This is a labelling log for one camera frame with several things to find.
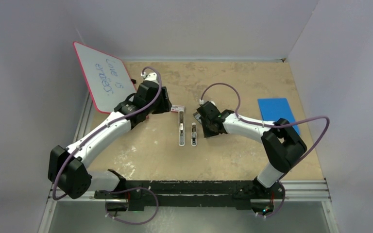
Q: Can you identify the aluminium frame rail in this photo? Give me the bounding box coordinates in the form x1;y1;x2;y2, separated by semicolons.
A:
59;180;331;202

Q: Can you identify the blue notebook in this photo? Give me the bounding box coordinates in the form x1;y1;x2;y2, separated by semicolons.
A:
257;98;296;123

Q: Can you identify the white stapler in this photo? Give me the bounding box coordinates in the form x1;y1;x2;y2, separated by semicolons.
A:
178;111;185;146

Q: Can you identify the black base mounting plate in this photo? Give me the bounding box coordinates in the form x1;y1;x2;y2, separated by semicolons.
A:
94;180;285;212

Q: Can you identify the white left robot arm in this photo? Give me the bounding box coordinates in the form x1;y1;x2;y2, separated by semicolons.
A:
48;73;172;200

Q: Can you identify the red framed whiteboard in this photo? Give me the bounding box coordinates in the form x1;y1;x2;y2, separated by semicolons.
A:
72;41;136;113

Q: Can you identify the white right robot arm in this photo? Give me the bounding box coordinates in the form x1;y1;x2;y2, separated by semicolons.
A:
193;101;307;198

